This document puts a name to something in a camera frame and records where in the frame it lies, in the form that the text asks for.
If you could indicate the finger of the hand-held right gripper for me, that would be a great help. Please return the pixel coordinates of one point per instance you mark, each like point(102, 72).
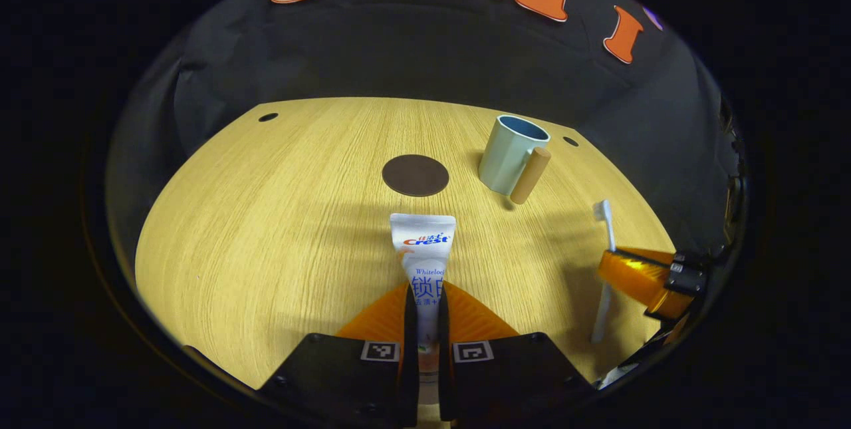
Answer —
point(688, 276)

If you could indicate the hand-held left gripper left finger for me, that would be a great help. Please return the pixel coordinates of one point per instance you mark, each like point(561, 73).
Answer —
point(411, 349)

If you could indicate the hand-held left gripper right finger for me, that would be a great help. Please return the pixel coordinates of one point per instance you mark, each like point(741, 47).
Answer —
point(444, 349)

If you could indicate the white toothbrush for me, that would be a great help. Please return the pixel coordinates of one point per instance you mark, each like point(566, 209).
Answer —
point(606, 223)

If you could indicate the white toothpaste tube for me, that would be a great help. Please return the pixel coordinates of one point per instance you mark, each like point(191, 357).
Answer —
point(423, 249)

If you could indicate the dark brown round coaster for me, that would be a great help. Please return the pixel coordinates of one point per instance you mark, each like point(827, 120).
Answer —
point(415, 175)

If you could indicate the pale green cup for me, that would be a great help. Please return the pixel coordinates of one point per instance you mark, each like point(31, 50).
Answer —
point(505, 156)

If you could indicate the black backdrop cloth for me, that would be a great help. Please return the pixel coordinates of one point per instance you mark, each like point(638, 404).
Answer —
point(412, 50)

